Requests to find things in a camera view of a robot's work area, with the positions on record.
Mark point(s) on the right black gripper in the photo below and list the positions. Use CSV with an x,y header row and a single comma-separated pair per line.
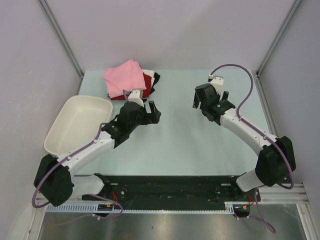
x,y
224,97

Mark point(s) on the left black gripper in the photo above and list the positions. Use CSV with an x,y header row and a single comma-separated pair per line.
x,y
152,118

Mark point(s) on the pink t shirt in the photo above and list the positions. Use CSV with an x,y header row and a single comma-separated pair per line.
x,y
127,76

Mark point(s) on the white plastic bin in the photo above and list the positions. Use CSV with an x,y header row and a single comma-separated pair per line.
x,y
77,122

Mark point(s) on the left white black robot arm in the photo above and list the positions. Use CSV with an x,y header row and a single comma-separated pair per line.
x,y
55,177

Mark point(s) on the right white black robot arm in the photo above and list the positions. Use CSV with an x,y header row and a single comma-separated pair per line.
x,y
275,155

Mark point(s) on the folded red t shirt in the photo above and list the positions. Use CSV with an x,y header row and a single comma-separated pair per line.
x,y
146,92

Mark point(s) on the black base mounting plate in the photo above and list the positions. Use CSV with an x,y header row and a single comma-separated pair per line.
x,y
172,193

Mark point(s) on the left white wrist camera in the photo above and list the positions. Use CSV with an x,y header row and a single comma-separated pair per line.
x,y
135,96

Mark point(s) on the right aluminium side rail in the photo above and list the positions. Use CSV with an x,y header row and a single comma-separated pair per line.
x,y
277,194

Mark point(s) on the right aluminium frame post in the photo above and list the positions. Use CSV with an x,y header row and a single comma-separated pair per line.
x,y
289,17

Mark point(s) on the aluminium frame post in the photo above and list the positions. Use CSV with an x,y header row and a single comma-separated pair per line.
x,y
48,13
289,17

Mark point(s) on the left aluminium frame post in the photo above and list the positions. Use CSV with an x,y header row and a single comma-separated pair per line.
x,y
48,13

